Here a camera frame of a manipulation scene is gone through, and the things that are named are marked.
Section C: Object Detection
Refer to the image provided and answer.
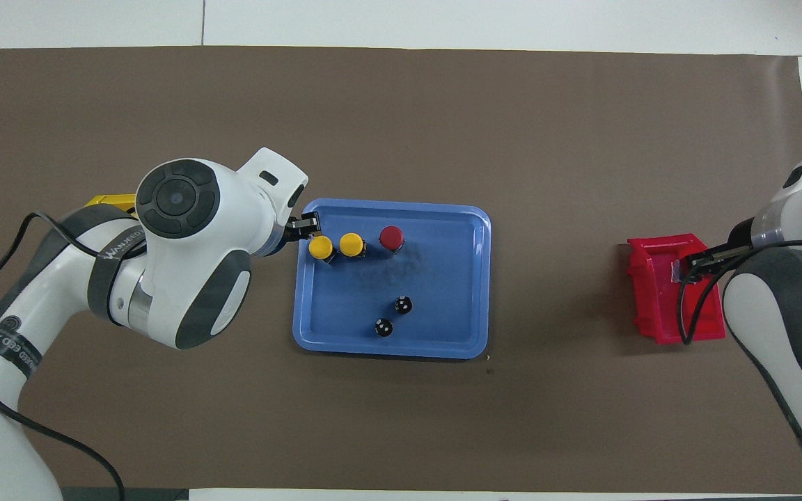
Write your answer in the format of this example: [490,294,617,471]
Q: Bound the red plastic bin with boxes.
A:
[627,233,727,345]

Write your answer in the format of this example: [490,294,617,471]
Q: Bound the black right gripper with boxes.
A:
[679,218,755,283]

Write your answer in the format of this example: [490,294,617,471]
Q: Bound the brown paper table mat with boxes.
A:
[0,46,802,493]

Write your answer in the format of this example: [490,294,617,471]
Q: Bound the yellow plastic bin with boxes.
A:
[84,193,141,210]

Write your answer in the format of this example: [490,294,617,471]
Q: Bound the blue plastic tray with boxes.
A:
[292,198,492,360]

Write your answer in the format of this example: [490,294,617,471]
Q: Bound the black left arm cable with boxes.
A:
[0,211,127,501]

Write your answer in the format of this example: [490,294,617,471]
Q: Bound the yellow push button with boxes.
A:
[308,235,338,265]
[338,232,367,260]

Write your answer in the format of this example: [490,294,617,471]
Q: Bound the red push button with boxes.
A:
[379,225,407,255]

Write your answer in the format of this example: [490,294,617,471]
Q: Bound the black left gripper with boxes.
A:
[280,214,322,244]

